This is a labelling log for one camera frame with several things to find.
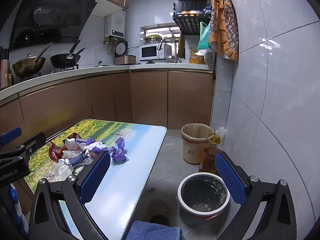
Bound red snack packet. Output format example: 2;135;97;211
48;141;67;163

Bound purple white wrapper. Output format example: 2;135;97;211
75;138;108;154

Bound white plastic wrapper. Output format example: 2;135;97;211
65;138;81;151

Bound dark red foil snack bag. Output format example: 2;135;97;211
66;132;82;141

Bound clear plastic bag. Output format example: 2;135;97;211
54;161;72;181

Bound brown kitchen cabinets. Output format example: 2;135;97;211
1;68;214;148

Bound white bin with black liner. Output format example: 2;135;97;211
177;172;231;220

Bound cooking oil bottle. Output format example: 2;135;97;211
199;133;221;175

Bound blue towel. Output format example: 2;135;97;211
125;220;185;240

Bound brass wok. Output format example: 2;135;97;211
12;42;53;79

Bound black frying pan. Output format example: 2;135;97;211
50;39;85;71

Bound black range hood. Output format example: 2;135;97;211
9;0;97;50

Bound rice cooker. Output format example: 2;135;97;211
114;40;137;66

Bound yellow bottle on counter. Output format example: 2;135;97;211
188;47;204;64

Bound white microwave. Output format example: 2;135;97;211
139;43;165;61

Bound white water heater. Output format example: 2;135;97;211
105;10;125;38

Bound green plastic bag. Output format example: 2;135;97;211
197;22;210;50

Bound orange patterned apron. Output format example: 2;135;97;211
209;0;239;61

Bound black dish rack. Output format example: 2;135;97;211
172;0;211;35

